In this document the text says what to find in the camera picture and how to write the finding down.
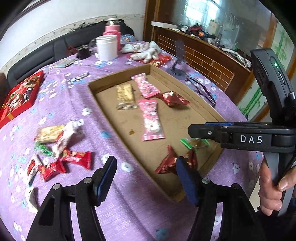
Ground wooden brick pattern cabinet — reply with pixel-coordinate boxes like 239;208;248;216
144;1;278;104

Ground white work gloves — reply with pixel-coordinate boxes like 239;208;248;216
121;41;162;64

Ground large white red snack packet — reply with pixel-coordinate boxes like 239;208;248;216
25;154;43;186

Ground pink thermos bottle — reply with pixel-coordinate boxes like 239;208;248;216
103;18;121;51

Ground white plastic jar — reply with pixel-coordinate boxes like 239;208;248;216
96;35;118;61

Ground black small bag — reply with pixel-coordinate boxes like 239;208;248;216
76;45;91;60

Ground red doll snack packet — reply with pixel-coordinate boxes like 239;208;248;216
61;149;91;170

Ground red packet under gloves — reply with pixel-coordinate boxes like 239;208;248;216
127;50;173;67

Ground small silver candy bar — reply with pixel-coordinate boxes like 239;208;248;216
67;72;89;82

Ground gold wafer bar packet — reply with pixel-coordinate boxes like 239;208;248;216
115;84;137;110

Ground black phone stand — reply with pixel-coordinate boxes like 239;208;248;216
166;40;186;79

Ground small white red snack packet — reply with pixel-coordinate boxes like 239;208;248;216
52;120;85;159

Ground pink snack bar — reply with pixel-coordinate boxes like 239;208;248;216
131;73;161;99
138;99;166;141

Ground person's right hand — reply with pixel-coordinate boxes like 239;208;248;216
258;158;296;216

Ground brown nougat bar packet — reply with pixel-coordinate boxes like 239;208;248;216
34;125;65;144

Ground green candy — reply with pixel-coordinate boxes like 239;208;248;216
34;142;55;157

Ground red foil candy wrapper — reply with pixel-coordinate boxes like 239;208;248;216
155;91;190;106

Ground purple floral tablecloth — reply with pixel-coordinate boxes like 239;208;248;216
1;55;262;240

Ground brown cardboard tray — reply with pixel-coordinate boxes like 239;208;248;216
88;64;223;202

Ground pink snack bar upper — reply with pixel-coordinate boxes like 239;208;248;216
131;73;161;99

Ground purple eyeglasses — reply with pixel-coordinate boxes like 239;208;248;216
186;76;216;107

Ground red gift snack box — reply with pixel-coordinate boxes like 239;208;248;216
0;70;44;128

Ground pink snack bar lower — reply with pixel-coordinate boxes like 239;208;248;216
138;99;166;141

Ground dark red gold candy wrapper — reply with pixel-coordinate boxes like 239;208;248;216
154;145;198;175

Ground black leather sofa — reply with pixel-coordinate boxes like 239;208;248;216
6;21;135;88

